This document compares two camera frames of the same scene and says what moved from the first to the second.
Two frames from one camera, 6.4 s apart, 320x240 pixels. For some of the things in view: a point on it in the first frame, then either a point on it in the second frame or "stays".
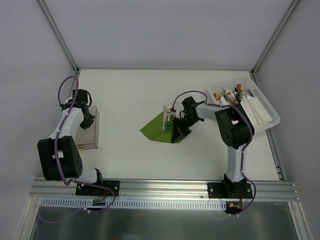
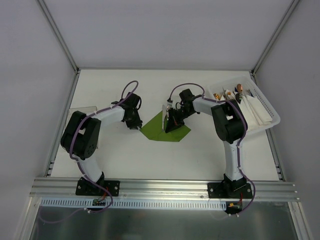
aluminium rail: [64, 189] stays
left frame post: [69, 55] stays
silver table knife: [165, 116] stays
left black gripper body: [87, 120] to [133, 122]
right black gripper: [180, 127] to [173, 119]
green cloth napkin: [153, 130] stays
